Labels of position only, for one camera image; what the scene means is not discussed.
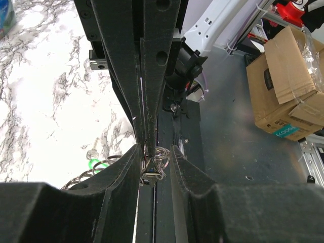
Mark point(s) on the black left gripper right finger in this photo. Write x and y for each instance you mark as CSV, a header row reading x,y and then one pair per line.
x,y
205,211

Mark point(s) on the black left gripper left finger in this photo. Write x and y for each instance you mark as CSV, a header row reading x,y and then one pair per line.
x,y
99,209

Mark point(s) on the green tagged key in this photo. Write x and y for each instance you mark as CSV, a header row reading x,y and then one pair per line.
x,y
94,163

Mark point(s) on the blue green sponge pack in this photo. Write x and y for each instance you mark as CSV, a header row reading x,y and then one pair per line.
x,y
8,17

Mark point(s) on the brown cardboard box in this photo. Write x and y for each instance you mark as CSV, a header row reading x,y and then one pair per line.
x,y
286,85

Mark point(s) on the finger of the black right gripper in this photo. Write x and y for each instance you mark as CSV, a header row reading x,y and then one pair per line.
x,y
159,22
115,23

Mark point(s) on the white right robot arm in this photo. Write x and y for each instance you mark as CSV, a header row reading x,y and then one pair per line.
x,y
190,46

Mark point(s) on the aluminium frame rail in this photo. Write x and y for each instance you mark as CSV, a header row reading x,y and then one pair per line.
x,y
253,25

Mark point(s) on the red plastic part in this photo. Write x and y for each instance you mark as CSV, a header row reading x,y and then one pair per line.
x,y
292,11

